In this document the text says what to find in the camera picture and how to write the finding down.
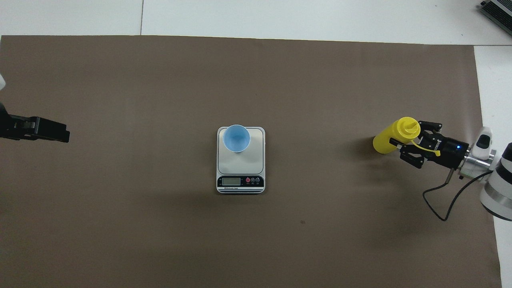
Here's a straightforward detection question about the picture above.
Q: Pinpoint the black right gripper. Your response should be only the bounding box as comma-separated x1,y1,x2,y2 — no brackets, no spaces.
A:
390,120,469,168

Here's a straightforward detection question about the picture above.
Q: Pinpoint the silver digital kitchen scale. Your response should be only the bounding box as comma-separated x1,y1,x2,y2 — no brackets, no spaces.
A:
216,126,266,195

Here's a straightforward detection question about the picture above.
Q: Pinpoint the grey ribbed metal device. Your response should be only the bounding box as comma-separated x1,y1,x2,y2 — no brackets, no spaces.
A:
480,0,512,37

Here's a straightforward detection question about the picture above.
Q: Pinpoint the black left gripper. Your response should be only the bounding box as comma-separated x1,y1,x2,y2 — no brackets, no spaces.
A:
0,103,70,143

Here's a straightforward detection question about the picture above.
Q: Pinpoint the yellow squeeze seasoning bottle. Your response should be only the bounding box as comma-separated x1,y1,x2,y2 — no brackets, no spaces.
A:
373,117,441,157

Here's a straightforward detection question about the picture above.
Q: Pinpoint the light blue plastic cup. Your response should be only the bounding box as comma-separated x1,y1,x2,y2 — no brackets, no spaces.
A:
223,124,251,153

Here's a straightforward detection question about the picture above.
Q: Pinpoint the brown paper table mat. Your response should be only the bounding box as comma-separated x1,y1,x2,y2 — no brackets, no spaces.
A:
0,35,502,288

